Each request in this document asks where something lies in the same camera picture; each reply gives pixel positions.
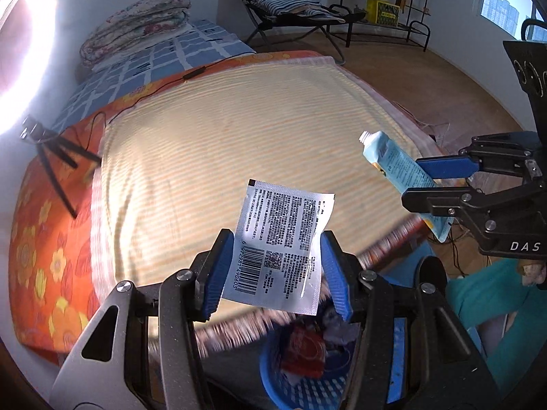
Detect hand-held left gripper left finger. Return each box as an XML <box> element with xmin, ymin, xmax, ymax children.
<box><xmin>51</xmin><ymin>228</ymin><xmax>236</xmax><ymax>410</ymax></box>

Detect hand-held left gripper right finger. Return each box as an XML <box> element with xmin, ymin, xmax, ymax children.
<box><xmin>320</xmin><ymin>231</ymin><xmax>501</xmax><ymax>410</ymax></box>

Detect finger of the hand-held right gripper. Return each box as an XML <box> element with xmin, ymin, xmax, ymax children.
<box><xmin>402</xmin><ymin>179</ymin><xmax>540</xmax><ymax>241</ymax></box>
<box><xmin>415</xmin><ymin>132</ymin><xmax>543</xmax><ymax>179</ymax></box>

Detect light blue tube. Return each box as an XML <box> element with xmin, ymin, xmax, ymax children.
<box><xmin>359</xmin><ymin>130</ymin><xmax>456</xmax><ymax>242</ymax></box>

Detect white printed sachet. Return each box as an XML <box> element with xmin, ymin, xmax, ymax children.
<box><xmin>221</xmin><ymin>178</ymin><xmax>336</xmax><ymax>317</ymax></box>

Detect red printed box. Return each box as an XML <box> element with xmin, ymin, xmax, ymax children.
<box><xmin>280</xmin><ymin>324</ymin><xmax>329</xmax><ymax>380</ymax></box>

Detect blue plastic laundry basket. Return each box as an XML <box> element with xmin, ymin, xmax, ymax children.
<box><xmin>258</xmin><ymin>307</ymin><xmax>406</xmax><ymax>410</ymax></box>

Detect window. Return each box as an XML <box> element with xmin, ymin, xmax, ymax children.
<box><xmin>479</xmin><ymin>0</ymin><xmax>539</xmax><ymax>39</ymax></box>

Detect person's teal trousers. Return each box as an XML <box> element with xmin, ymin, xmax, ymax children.
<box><xmin>444</xmin><ymin>258</ymin><xmax>547</xmax><ymax>398</ymax></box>

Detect beige striped fringed mat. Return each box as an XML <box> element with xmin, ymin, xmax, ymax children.
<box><xmin>97</xmin><ymin>55</ymin><xmax>439</xmax><ymax>357</ymax></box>

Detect orange floral bedsheet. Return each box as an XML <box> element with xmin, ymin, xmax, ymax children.
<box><xmin>9</xmin><ymin>49</ymin><xmax>325</xmax><ymax>366</ymax></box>

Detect yellow plastic crate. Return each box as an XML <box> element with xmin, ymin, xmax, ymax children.
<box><xmin>366</xmin><ymin>0</ymin><xmax>402</xmax><ymax>24</ymax></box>

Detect blue checked bedsheet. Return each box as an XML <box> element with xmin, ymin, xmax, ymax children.
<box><xmin>51</xmin><ymin>19</ymin><xmax>257</xmax><ymax>131</ymax></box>

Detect striped chair cushion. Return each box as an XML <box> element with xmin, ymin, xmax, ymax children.
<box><xmin>250</xmin><ymin>0</ymin><xmax>367</xmax><ymax>22</ymax></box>

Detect black tripod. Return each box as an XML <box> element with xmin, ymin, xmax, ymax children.
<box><xmin>19</xmin><ymin>114</ymin><xmax>103</xmax><ymax>219</ymax></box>

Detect folded floral quilt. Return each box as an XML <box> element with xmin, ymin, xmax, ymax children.
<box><xmin>79</xmin><ymin>0</ymin><xmax>193</xmax><ymax>69</ymax></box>

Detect black cable with switch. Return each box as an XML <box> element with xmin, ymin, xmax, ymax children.
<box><xmin>64</xmin><ymin>49</ymin><xmax>259</xmax><ymax>156</ymax></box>

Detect ring light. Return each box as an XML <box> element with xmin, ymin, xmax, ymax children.
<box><xmin>0</xmin><ymin>0</ymin><xmax>58</xmax><ymax>109</ymax></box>

